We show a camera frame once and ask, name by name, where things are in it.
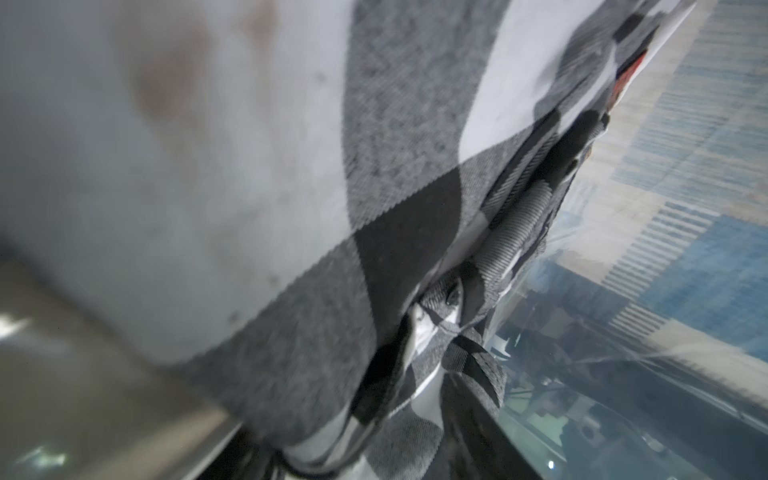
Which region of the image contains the clear plastic vacuum bag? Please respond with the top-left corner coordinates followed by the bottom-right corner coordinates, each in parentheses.
top-left (487, 210), bottom-right (767, 479)

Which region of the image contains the black white checked shirt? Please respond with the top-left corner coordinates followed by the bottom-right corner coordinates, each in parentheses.
top-left (1, 1), bottom-right (687, 479)

